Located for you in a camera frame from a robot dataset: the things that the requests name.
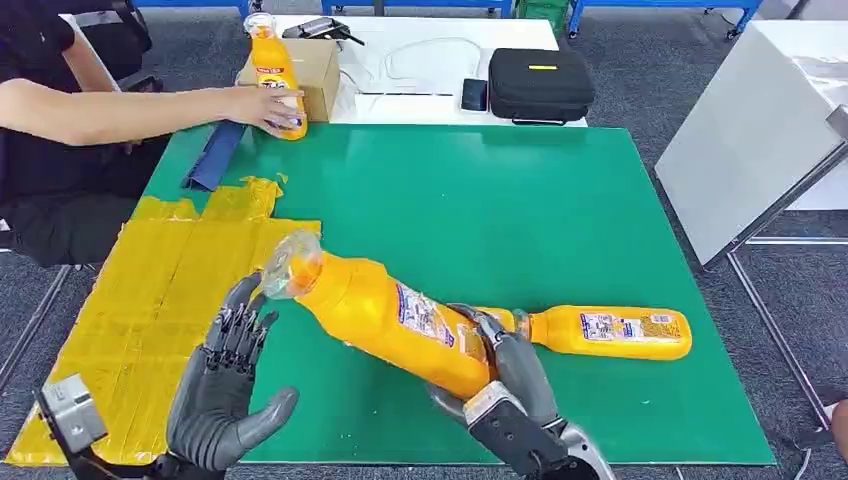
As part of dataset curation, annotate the green table mat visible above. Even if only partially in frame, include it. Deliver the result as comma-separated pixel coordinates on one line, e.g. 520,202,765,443
142,122,776,467

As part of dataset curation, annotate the dark blue folder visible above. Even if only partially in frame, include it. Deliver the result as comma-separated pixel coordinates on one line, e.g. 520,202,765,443
182,119,250,193

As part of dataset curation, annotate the black zip case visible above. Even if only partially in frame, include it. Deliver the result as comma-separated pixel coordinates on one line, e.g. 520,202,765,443
488,47,596,127

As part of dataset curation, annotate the yellow sheet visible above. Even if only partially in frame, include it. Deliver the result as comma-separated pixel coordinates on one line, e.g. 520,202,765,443
3,173,324,468

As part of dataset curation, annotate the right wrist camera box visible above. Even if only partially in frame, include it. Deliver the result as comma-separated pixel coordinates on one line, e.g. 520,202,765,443
462,380,531,432

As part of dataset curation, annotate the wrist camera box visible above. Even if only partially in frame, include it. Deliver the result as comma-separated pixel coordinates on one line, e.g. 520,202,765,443
36,374,109,457
462,380,531,432

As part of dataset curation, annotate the grey metal floor frame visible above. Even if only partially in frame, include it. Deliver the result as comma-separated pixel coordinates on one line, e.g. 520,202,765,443
0,264,73,392

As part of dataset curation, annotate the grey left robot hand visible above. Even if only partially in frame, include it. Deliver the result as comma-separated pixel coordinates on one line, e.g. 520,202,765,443
165,271,301,473

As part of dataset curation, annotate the person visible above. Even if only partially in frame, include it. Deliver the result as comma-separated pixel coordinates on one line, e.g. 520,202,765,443
829,397,848,452
0,0,174,270

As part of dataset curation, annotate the green plastic crate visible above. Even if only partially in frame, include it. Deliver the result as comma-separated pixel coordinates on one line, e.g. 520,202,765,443
515,0,571,36

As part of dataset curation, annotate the person's right hand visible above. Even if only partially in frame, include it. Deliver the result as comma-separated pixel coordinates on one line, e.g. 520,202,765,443
225,84,307,139

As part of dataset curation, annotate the cardboard box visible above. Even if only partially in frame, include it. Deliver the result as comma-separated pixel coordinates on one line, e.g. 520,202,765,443
236,37,342,124

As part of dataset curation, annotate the black smartphone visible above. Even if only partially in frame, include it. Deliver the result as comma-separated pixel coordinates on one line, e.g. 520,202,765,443
460,78,490,113

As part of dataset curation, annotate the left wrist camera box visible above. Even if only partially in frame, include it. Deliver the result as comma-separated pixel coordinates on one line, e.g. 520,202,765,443
36,374,109,457

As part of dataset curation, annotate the white table with steel frame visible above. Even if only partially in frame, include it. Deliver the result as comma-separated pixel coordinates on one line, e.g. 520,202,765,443
654,18,848,432

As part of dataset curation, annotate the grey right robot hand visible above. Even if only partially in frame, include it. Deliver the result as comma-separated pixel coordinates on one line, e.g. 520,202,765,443
427,303,563,430

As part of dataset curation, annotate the black handheld scanner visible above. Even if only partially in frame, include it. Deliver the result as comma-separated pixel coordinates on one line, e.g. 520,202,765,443
281,16,367,48

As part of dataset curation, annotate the black office chair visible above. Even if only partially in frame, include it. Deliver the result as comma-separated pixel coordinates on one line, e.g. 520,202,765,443
62,0,166,94

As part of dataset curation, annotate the orange detergent bottle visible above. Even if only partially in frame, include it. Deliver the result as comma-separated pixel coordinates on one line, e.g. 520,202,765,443
243,11,309,142
478,304,694,362
261,229,498,402

